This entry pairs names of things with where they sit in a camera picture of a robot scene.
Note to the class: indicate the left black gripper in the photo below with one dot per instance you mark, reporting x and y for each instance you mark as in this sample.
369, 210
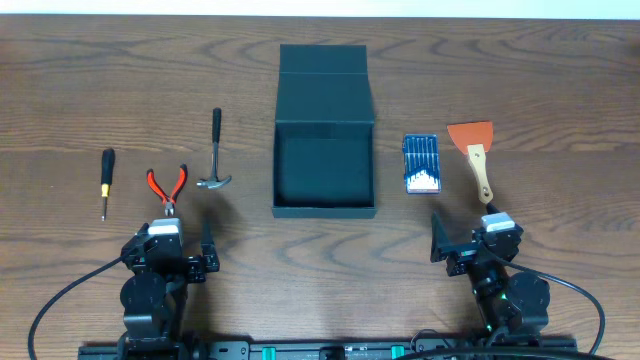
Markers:
176, 265

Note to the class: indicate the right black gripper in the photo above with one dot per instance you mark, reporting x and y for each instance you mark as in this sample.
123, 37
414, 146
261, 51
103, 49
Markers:
452, 252

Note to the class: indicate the small black handled hammer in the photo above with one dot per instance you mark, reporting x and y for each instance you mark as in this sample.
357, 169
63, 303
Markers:
214, 182

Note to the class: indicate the blue precision screwdriver set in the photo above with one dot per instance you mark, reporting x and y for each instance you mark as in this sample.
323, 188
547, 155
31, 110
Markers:
421, 163

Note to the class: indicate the orange scraper wooden handle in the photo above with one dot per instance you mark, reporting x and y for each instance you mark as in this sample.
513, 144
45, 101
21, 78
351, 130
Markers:
474, 140

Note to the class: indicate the black yellow screwdriver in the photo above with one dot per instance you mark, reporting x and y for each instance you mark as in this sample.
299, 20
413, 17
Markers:
107, 168

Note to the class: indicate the dark green flip-lid box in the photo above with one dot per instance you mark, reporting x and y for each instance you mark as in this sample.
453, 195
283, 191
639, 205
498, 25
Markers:
323, 162

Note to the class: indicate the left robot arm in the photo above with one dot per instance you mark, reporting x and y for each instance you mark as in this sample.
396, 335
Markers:
154, 298

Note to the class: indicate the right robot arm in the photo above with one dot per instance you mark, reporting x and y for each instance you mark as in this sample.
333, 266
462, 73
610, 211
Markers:
510, 305

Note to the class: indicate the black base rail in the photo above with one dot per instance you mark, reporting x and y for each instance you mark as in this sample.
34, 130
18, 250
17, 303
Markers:
242, 350

